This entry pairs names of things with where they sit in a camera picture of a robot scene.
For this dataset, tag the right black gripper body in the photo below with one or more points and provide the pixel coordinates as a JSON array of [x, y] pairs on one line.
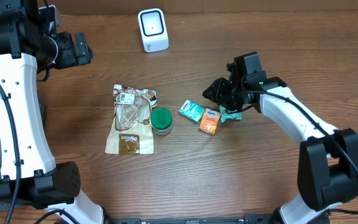
[[226, 96]]

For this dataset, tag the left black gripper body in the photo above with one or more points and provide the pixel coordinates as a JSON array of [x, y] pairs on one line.
[[68, 55]]

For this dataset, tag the light green wipes packet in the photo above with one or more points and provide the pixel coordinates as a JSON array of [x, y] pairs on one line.
[[229, 115]]

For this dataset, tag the orange tissue pack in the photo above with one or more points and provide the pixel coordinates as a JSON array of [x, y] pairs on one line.
[[209, 121]]

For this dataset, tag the teal tissue pack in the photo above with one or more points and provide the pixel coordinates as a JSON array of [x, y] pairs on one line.
[[192, 111]]

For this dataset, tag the green lid jar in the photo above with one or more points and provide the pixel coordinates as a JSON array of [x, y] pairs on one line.
[[161, 121]]

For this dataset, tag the beige snack bag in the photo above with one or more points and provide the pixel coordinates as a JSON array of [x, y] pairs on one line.
[[131, 130]]

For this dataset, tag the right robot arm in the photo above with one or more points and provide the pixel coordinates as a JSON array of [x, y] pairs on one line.
[[327, 177]]

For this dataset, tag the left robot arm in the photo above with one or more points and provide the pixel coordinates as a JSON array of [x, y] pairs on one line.
[[30, 44]]

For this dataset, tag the white barcode scanner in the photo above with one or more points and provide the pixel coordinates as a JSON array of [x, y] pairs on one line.
[[153, 30]]

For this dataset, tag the cardboard box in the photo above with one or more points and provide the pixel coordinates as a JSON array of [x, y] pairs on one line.
[[126, 7]]

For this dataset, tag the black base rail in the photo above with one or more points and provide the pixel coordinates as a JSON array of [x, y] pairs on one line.
[[179, 221]]

